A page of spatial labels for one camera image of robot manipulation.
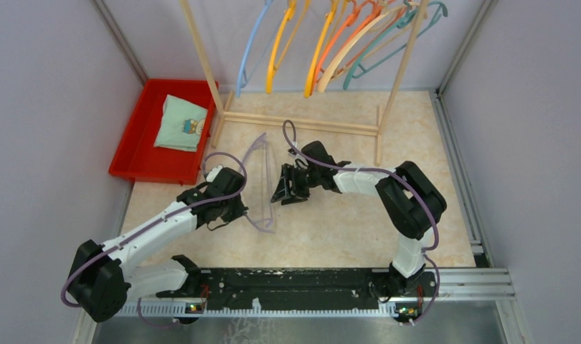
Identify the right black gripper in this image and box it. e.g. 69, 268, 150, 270
270, 163, 320, 206

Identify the purple hanger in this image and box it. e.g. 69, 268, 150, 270
242, 133, 275, 234

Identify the blue hanger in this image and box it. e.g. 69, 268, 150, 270
235, 1, 288, 98

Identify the yellow hanger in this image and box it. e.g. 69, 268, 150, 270
265, 0, 311, 94
303, 0, 347, 98

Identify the cream hanger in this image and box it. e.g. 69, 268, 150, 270
316, 1, 418, 93

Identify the orange hanger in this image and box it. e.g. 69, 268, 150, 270
307, 1, 383, 95
328, 0, 410, 82

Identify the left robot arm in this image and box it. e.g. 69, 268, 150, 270
61, 166, 248, 323

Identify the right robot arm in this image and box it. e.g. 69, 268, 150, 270
270, 140, 447, 295

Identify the wooden hanger rack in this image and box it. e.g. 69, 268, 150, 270
179, 0, 429, 166

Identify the light green cloth pouch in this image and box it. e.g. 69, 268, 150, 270
153, 95, 207, 152

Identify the red plastic tray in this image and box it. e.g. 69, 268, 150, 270
109, 79, 216, 185

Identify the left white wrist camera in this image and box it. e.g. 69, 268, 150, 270
204, 164, 224, 183

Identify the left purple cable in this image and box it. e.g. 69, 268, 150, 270
60, 151, 249, 330

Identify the purple cable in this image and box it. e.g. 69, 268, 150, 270
60, 151, 249, 330
283, 120, 441, 325

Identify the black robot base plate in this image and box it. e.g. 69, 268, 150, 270
157, 268, 438, 311

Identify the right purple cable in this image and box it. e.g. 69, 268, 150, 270
283, 120, 441, 325

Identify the grey cable duct rail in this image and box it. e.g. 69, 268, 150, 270
114, 268, 516, 318

